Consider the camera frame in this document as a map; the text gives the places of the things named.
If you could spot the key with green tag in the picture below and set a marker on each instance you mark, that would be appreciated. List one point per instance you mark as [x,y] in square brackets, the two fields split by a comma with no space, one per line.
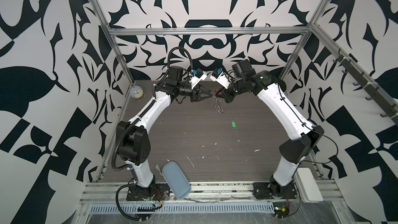
[233,124]

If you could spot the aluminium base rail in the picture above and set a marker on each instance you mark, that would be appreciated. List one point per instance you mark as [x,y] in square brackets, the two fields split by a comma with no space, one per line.
[204,191]

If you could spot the white box on rail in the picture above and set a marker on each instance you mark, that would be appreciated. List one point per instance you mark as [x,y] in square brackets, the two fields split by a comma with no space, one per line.
[307,186]

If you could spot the red handled keyring tool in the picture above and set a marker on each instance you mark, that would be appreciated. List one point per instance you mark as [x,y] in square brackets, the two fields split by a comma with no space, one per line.
[218,102]

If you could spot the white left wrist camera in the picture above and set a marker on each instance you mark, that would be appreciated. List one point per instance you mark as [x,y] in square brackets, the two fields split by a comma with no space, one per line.
[198,75]

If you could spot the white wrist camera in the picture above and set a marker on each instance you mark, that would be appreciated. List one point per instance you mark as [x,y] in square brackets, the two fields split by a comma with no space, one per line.
[219,76]
[198,75]

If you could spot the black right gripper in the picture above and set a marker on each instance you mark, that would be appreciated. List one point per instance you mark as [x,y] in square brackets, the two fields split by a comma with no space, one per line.
[225,94]

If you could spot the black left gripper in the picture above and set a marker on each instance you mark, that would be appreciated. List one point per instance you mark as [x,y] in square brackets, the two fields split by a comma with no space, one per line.
[196,94]

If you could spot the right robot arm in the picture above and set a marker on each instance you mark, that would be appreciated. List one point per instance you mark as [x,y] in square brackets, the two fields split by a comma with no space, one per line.
[303,134]

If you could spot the blue grey glasses case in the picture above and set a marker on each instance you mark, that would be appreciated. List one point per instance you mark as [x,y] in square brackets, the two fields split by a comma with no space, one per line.
[175,179]

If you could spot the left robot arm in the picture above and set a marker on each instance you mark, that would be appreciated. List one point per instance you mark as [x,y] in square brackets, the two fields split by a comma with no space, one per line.
[132,147]

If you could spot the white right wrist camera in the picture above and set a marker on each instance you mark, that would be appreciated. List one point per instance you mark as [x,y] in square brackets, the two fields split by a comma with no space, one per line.
[219,76]

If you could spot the wall coat hook rack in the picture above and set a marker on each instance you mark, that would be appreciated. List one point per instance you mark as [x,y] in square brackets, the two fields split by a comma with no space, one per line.
[364,81]

